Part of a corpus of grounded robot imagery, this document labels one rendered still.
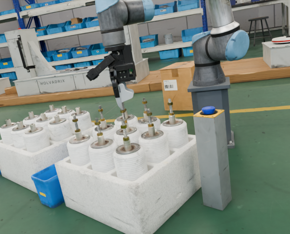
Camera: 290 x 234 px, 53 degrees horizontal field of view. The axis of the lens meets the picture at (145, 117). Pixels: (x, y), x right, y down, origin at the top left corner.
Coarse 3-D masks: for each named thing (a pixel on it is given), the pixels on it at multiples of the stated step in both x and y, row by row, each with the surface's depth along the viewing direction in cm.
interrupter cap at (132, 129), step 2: (130, 128) 105; (132, 128) 104; (134, 128) 104; (136, 128) 103; (118, 130) 104; (120, 130) 104; (122, 130) 104; (130, 130) 103; (132, 130) 101; (134, 130) 101; (136, 130) 102; (116, 132) 102; (118, 132) 102; (120, 132) 102; (122, 132) 102; (128, 132) 100; (130, 132) 100; (132, 132) 100; (118, 134) 101; (120, 134) 100; (122, 134) 99; (128, 134) 99
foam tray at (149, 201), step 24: (192, 144) 100; (72, 168) 97; (168, 168) 90; (192, 168) 101; (72, 192) 102; (96, 192) 92; (120, 192) 83; (144, 192) 82; (168, 192) 91; (192, 192) 102; (96, 216) 96; (120, 216) 87; (144, 216) 83; (168, 216) 92
